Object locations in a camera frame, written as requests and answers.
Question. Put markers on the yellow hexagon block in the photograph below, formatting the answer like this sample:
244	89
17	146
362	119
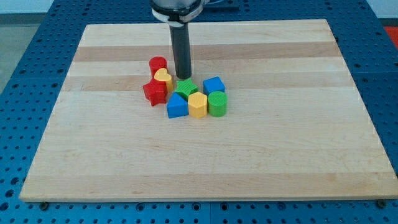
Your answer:
197	105

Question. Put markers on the green cylinder block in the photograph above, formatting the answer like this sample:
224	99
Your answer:
217	103

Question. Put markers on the blue triangular prism block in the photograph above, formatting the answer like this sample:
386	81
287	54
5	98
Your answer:
177	106

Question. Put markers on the green star block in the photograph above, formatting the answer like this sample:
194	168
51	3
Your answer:
185	88

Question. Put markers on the blue cube block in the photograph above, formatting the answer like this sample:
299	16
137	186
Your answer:
213	84

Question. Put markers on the red star block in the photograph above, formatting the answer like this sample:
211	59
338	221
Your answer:
155	91

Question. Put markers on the yellow heart block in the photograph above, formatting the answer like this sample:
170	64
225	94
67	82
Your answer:
163	75

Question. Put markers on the red cylinder block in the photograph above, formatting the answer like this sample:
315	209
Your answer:
156	63

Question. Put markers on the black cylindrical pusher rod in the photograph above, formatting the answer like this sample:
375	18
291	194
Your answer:
181	51

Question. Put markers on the light wooden board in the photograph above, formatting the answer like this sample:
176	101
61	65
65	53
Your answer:
296	127

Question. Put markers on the blue perforated metal table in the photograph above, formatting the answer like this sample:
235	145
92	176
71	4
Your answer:
28	99

